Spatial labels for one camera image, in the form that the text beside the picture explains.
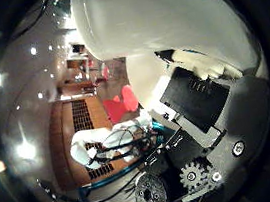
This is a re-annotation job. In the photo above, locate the wooden cabinet with grid panel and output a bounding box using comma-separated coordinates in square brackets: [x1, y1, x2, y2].
[42, 93, 124, 193]

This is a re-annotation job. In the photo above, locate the wooden desk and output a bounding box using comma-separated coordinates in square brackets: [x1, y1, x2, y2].
[59, 76, 98, 101]

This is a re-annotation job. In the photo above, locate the red chair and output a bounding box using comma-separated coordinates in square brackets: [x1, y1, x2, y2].
[120, 83, 142, 115]
[101, 94, 130, 125]

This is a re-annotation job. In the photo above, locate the black cable bundle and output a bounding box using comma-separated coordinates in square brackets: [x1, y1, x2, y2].
[29, 123, 166, 202]

